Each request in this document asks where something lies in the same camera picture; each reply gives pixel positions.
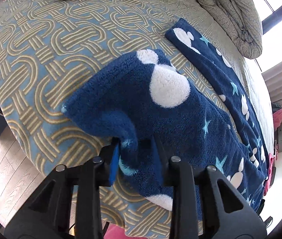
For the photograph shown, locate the navy fleece Mickey pants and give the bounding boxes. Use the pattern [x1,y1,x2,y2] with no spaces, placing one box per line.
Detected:
[61,19,268,210]

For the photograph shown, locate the folded pink garment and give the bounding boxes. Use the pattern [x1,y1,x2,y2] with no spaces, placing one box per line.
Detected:
[264,153,275,196]

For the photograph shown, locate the pink clothes on chair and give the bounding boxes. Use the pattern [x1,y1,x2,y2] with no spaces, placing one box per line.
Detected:
[272,109,282,131]

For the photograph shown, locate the patterned bed cover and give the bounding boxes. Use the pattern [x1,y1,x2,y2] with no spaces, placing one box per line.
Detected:
[0,0,273,238]

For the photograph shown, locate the folded grey-green duvet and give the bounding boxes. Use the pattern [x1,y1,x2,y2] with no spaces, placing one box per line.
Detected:
[153,0,264,60]

